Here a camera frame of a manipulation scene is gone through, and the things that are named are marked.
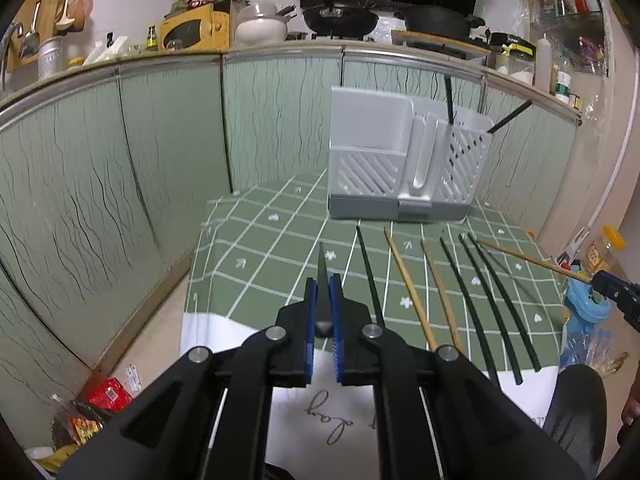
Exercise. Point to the black chopstick one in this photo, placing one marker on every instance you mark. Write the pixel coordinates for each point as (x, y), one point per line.
(324, 320)

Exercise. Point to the black chopstick three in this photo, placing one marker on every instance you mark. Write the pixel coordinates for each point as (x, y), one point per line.
(478, 327)

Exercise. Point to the yellow microwave oven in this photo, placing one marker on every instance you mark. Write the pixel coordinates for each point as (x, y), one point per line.
(200, 29)

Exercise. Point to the black chopstick two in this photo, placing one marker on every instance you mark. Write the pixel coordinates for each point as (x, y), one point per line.
(379, 316)

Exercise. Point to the right human hand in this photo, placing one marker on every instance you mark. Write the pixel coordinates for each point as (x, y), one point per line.
(631, 410)

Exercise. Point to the black chopstick four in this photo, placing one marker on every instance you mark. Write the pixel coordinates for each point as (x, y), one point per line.
(507, 344)

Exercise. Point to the metal utensil canister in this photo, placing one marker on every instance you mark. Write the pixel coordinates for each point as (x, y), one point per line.
(50, 57)

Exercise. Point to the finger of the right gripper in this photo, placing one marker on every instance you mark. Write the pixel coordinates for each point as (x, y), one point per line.
(608, 284)

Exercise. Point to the red snack packet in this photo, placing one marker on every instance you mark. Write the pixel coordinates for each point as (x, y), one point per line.
(110, 395)

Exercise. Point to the black chopstick five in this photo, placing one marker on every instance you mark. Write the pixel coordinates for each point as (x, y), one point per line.
(509, 304)

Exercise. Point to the grey plastic utensil holder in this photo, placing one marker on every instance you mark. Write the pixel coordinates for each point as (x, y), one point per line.
(402, 158)

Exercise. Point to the wooden chopstick three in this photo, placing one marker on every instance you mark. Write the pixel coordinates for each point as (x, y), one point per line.
(537, 262)

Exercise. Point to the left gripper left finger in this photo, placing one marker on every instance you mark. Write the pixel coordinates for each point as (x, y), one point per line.
(280, 356)

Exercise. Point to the yellow lid glass jar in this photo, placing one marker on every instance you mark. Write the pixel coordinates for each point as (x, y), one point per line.
(603, 252)

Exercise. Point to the green checkered tablecloth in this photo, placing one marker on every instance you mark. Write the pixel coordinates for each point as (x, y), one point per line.
(479, 281)

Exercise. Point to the black frying pan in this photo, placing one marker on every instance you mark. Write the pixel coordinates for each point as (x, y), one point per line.
(341, 21)

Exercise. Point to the wooden chopstick two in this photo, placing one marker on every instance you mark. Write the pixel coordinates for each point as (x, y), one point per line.
(444, 298)

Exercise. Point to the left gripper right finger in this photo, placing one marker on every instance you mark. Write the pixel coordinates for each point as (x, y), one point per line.
(368, 354)

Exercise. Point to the clear salt container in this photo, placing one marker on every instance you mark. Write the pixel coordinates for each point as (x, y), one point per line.
(521, 66)

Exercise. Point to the wooden cutting board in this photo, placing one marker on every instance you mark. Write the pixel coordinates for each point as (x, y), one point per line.
(45, 21)

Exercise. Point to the blue plastic water jug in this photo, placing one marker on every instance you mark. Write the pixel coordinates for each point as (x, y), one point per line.
(586, 310)

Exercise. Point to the green label white bottle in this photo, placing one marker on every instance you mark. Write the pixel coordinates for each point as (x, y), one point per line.
(563, 82)

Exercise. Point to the black cooking pot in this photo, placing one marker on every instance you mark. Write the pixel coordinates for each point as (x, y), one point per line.
(438, 21)

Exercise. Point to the white rice cooker pot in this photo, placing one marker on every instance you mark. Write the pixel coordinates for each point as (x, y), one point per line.
(260, 24)

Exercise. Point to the wooden chopstick one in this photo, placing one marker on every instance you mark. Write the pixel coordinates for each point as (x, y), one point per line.
(411, 289)

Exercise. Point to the white squeeze bottle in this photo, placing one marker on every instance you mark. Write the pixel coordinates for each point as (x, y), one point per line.
(543, 64)

